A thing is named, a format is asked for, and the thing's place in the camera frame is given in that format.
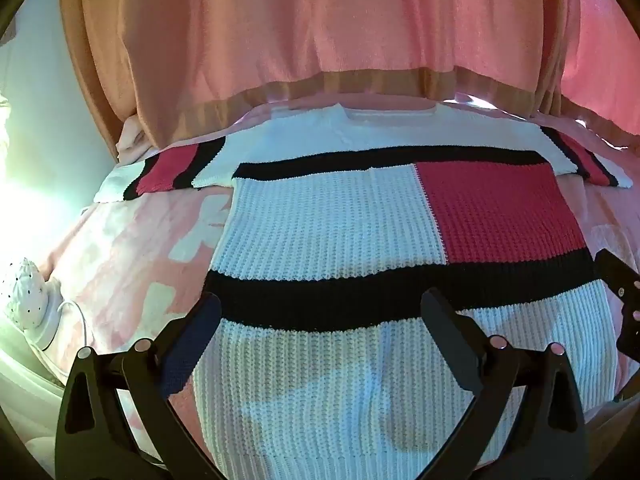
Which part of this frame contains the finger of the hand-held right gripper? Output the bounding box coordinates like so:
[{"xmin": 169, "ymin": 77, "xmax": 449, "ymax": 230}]
[{"xmin": 593, "ymin": 248, "xmax": 640, "ymax": 361}]

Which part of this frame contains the pink blanket with white bows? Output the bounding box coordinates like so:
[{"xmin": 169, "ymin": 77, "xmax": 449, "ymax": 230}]
[{"xmin": 30, "ymin": 100, "xmax": 640, "ymax": 480}]

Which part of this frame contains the white lamp cable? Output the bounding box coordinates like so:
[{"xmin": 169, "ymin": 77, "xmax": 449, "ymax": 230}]
[{"xmin": 56, "ymin": 300, "xmax": 93, "ymax": 348}]

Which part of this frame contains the pink curtain with tan hem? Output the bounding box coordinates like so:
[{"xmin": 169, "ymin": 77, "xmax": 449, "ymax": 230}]
[{"xmin": 57, "ymin": 0, "xmax": 640, "ymax": 161}]

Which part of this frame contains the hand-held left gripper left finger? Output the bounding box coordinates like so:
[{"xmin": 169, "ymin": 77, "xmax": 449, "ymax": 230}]
[{"xmin": 55, "ymin": 292, "xmax": 224, "ymax": 480}]

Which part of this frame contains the white black red knit sweater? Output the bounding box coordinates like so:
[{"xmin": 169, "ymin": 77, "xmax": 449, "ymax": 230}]
[{"xmin": 95, "ymin": 102, "xmax": 634, "ymax": 480}]

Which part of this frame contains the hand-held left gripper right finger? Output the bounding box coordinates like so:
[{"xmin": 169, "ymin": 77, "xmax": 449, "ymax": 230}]
[{"xmin": 421, "ymin": 289, "xmax": 591, "ymax": 480}]

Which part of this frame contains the white dotted strawberry lamp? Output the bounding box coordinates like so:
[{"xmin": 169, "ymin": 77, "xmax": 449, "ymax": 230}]
[{"xmin": 1, "ymin": 257, "xmax": 65, "ymax": 352}]

